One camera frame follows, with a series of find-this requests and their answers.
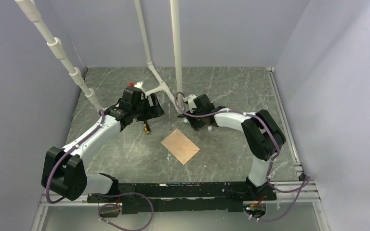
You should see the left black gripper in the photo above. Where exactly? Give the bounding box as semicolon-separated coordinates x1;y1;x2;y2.
132;93;164;122

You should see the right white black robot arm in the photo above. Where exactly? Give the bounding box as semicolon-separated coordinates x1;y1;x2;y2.
185;94;286;200

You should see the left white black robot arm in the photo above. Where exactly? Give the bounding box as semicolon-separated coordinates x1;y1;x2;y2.
41;86;165;204

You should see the yellow black screwdriver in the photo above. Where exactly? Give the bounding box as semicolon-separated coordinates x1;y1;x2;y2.
144;121;151;134

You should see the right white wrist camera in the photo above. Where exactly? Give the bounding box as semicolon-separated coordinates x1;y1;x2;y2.
186;94;197;113

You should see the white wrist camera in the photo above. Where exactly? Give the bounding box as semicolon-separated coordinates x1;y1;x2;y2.
129;81;144;90
186;94;197;113

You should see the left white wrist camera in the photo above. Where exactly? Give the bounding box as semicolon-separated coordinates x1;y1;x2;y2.
129;81;144;90

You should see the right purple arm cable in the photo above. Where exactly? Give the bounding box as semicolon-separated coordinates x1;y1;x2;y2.
174;92;311;223

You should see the aluminium table frame rail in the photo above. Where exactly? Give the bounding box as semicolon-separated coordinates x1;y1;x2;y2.
31;67;331;231

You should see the white PVC pipe frame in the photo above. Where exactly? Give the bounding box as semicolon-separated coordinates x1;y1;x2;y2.
15;0;182;109

